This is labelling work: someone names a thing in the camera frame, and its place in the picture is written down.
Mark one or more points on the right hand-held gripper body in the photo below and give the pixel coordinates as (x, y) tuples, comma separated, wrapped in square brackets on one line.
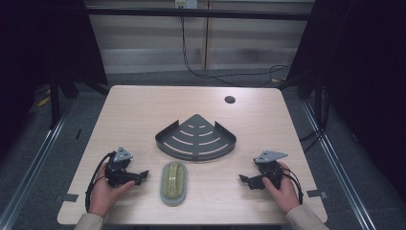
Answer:
[(271, 169)]

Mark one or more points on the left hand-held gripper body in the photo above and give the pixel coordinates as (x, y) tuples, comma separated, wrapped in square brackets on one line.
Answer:
[(118, 166)]

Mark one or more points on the green soap bar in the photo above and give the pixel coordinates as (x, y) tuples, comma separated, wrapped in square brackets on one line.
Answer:
[(174, 182)]

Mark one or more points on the dark grey corner shelf tray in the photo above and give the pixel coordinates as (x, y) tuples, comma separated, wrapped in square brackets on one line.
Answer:
[(198, 153)]

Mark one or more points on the person's right hand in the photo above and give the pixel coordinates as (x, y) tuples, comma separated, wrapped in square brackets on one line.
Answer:
[(284, 195)]

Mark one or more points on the person's left hand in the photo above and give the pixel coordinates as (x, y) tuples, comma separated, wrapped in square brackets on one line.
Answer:
[(105, 195)]

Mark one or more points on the grey tape piece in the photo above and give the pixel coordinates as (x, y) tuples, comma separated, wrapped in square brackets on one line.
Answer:
[(316, 193), (71, 197)]

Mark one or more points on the black table grommet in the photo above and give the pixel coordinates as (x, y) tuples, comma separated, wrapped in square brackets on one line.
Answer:
[(230, 99)]

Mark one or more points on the black metal stand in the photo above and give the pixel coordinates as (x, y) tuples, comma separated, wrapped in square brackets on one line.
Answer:
[(55, 102)]

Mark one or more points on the yellow floor tape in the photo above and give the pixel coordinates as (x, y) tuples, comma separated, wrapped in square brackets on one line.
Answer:
[(43, 101)]

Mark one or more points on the dark curtain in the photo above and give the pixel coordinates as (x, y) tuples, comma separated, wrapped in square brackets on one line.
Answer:
[(360, 64), (41, 48)]

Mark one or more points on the aluminium floor rail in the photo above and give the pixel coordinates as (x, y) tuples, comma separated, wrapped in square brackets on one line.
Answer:
[(338, 166), (28, 169)]

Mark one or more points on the black horizontal frame bar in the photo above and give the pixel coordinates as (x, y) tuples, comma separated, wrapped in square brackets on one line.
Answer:
[(198, 13)]

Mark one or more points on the white wall socket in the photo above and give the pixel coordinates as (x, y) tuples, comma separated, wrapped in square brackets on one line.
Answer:
[(186, 3)]

